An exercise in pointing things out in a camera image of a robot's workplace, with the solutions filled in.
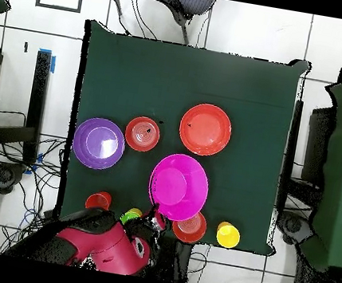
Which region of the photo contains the small orange plastic bowl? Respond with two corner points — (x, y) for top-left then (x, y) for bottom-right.
(121, 113), (164, 155)
(169, 207), (210, 246)

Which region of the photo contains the green plastic cup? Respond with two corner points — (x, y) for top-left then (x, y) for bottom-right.
(119, 209), (135, 226)

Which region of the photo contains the large pink plastic bowl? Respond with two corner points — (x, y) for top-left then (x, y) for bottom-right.
(143, 148), (215, 227)

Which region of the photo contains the large orange plastic bowl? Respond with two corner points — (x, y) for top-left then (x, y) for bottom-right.
(175, 100), (236, 160)

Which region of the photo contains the purple plastic bowl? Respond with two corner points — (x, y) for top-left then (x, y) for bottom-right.
(69, 113), (130, 175)

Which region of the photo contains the black power strip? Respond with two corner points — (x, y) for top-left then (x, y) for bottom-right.
(41, 207), (63, 230)

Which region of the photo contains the blue tape strip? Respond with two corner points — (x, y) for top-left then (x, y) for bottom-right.
(36, 47), (58, 75)

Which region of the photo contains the grey office chair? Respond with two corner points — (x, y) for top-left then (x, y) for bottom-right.
(104, 0), (218, 49)

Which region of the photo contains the tangle of black cables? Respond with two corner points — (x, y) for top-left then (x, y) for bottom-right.
(0, 127), (72, 263)

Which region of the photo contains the blue cable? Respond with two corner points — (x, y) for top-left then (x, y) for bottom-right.
(22, 206), (38, 227)

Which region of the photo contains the black metal frame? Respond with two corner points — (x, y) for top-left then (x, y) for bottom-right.
(0, 42), (56, 166)

